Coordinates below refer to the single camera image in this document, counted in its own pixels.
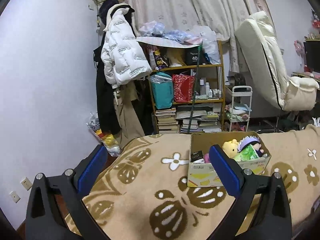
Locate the green tissue pack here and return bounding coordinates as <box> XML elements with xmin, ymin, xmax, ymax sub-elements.
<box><xmin>233</xmin><ymin>144</ymin><xmax>260</xmax><ymax>162</ymax></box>

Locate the purple haired doll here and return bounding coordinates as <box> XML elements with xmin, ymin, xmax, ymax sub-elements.
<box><xmin>238</xmin><ymin>135</ymin><xmax>264</xmax><ymax>157</ymax></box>

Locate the pink bear plush toy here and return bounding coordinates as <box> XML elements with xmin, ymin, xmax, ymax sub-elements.
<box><xmin>203</xmin><ymin>153</ymin><xmax>210</xmax><ymax>163</ymax></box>

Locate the black Face tissue pack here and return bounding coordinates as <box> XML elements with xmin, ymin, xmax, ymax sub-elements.
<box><xmin>190</xmin><ymin>151</ymin><xmax>205</xmax><ymax>164</ymax></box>

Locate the yellow bear plush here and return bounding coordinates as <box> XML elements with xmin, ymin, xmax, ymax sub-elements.
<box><xmin>222</xmin><ymin>139</ymin><xmax>239</xmax><ymax>159</ymax></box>

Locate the cardboard box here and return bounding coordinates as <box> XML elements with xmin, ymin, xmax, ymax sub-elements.
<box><xmin>187</xmin><ymin>132</ymin><xmax>271</xmax><ymax>187</ymax></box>

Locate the beige patterned blanket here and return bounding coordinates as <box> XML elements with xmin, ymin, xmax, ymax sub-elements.
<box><xmin>83</xmin><ymin>125</ymin><xmax>319</xmax><ymax>239</ymax></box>

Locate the plastic bag with toys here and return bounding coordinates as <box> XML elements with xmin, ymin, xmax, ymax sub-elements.
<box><xmin>86</xmin><ymin>112</ymin><xmax>122</xmax><ymax>157</ymax></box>

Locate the white rolling cart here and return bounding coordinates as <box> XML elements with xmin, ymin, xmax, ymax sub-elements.
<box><xmin>225</xmin><ymin>85</ymin><xmax>253</xmax><ymax>132</ymax></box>

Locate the black hanging coat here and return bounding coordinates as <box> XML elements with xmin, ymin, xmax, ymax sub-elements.
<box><xmin>93</xmin><ymin>46</ymin><xmax>121</xmax><ymax>135</ymax></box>

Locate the stack of books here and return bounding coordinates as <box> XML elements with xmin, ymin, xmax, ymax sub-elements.
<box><xmin>155</xmin><ymin>108</ymin><xmax>180</xmax><ymax>134</ymax></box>

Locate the red gift bag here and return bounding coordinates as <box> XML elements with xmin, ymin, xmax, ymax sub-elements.
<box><xmin>172</xmin><ymin>74</ymin><xmax>195</xmax><ymax>103</ymax></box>

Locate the wooden bookshelf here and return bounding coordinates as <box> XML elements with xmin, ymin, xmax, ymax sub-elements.
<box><xmin>146</xmin><ymin>41</ymin><xmax>225</xmax><ymax>134</ymax></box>

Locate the teal bag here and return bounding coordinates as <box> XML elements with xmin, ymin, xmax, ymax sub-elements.
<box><xmin>150</xmin><ymin>72</ymin><xmax>174</xmax><ymax>109</ymax></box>

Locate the black monitor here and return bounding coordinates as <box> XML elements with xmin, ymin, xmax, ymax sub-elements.
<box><xmin>304</xmin><ymin>40</ymin><xmax>320</xmax><ymax>73</ymax></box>

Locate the cream folded mattress chair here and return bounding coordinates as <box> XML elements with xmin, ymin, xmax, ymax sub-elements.
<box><xmin>235</xmin><ymin>11</ymin><xmax>319</xmax><ymax>112</ymax></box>

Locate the white puffer jacket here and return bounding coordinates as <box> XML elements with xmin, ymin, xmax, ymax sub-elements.
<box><xmin>101</xmin><ymin>3</ymin><xmax>152</xmax><ymax>89</ymax></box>

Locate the black box with 40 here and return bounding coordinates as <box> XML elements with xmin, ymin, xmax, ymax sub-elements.
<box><xmin>185</xmin><ymin>47</ymin><xmax>207</xmax><ymax>66</ymax></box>

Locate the white plastic bag on shelf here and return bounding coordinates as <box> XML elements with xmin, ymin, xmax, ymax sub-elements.
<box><xmin>193</xmin><ymin>25</ymin><xmax>221</xmax><ymax>64</ymax></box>

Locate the green broom stick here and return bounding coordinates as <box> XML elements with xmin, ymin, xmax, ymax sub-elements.
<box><xmin>187</xmin><ymin>43</ymin><xmax>203</xmax><ymax>134</ymax></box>

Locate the cream lace curtain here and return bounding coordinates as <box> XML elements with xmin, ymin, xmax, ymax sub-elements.
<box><xmin>125</xmin><ymin>0</ymin><xmax>271</xmax><ymax>73</ymax></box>

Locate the wall socket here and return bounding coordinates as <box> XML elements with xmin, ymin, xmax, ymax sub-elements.
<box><xmin>9</xmin><ymin>191</ymin><xmax>21</xmax><ymax>203</ymax></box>
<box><xmin>21</xmin><ymin>177</ymin><xmax>33</xmax><ymax>191</ymax></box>

